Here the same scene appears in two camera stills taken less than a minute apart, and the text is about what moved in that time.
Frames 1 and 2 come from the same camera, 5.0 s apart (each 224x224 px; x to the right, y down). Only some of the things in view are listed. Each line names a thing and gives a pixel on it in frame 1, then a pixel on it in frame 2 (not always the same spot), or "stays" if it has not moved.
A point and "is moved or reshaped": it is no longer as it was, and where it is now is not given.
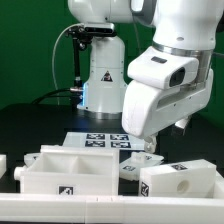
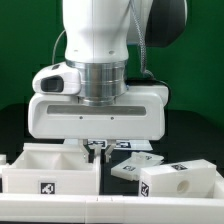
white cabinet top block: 191,179 stays
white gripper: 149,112 to 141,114
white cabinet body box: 71,170 is moved or reshaped
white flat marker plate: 123,141 stays
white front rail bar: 62,208 stays
